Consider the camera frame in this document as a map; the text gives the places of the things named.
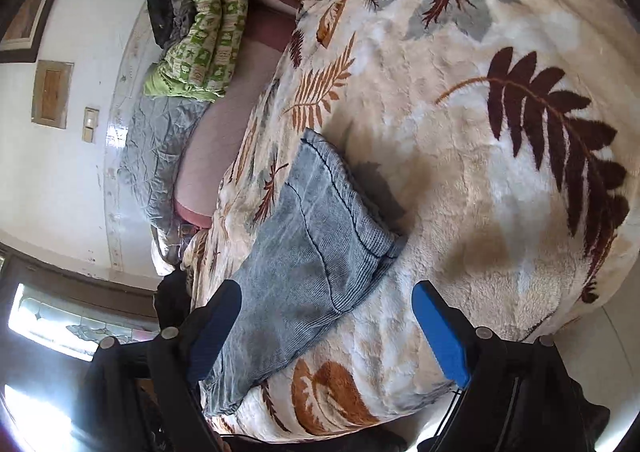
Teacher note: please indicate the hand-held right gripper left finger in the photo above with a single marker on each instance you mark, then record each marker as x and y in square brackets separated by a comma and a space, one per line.
[212, 332]

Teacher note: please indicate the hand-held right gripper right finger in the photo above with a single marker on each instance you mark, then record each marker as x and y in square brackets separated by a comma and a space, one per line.
[445, 332]

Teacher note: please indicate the light blue denim pants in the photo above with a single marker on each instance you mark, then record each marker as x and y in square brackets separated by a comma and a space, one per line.
[305, 252]

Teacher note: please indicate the leaf print fleece blanket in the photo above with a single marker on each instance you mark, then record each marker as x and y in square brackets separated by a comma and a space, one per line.
[450, 156]

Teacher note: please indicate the grey crumpled blanket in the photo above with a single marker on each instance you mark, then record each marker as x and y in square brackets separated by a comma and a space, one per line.
[155, 156]

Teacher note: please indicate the pink bed sheet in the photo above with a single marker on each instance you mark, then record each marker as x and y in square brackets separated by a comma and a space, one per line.
[220, 121]

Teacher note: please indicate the green patterned quilt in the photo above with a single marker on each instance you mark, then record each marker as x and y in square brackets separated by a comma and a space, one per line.
[210, 26]

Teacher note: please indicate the wall switch plate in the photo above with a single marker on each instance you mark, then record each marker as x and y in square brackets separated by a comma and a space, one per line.
[90, 125]

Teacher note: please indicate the small wooden wall panel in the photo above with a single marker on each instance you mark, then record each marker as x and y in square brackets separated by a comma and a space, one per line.
[52, 92]

